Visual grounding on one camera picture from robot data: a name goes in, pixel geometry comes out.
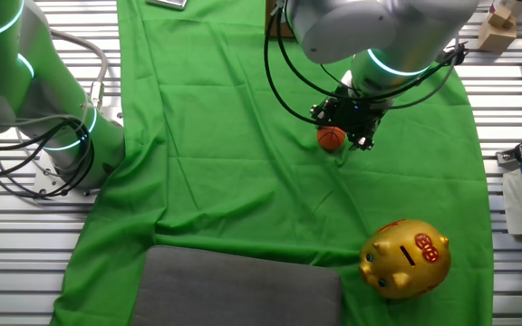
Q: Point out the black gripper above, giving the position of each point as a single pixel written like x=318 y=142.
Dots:
x=356 y=108

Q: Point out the small orange basketball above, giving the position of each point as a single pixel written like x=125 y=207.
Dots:
x=331 y=139

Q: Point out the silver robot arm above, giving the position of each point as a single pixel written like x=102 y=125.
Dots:
x=356 y=27

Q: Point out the green cloth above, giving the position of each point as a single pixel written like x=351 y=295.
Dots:
x=243 y=158

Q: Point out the golden piggy bank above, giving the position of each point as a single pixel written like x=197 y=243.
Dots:
x=401 y=262

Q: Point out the light wooden block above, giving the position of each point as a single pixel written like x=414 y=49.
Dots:
x=496 y=38

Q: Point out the gray cushion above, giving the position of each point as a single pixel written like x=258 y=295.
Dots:
x=234 y=290

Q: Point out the wooden picture frame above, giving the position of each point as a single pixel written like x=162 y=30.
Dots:
x=273 y=20

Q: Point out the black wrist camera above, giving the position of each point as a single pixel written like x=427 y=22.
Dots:
x=452 y=53

